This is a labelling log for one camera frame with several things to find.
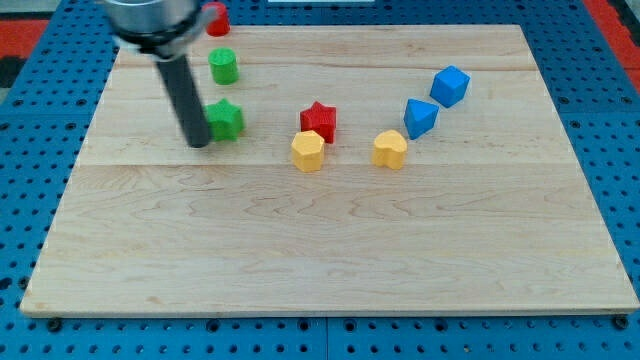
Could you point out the red star block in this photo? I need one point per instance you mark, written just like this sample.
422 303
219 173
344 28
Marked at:
320 118

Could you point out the green star block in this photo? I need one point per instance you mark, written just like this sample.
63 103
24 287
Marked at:
225 120

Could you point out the yellow hexagon block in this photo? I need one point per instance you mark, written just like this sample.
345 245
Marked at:
307 151

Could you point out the wooden board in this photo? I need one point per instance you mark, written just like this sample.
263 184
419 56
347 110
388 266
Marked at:
490 215

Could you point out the yellow heart block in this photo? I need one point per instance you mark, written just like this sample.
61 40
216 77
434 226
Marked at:
389 150

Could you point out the blue triangle block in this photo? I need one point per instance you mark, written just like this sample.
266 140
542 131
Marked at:
419 118

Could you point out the green cylinder block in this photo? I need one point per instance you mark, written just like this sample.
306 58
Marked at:
223 66

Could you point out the blue cube block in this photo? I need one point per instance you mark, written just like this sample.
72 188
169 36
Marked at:
449 86

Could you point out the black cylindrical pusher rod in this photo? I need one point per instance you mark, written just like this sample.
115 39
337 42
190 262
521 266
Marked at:
181 89

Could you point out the red cylinder block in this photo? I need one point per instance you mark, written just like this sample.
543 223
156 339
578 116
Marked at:
220 25

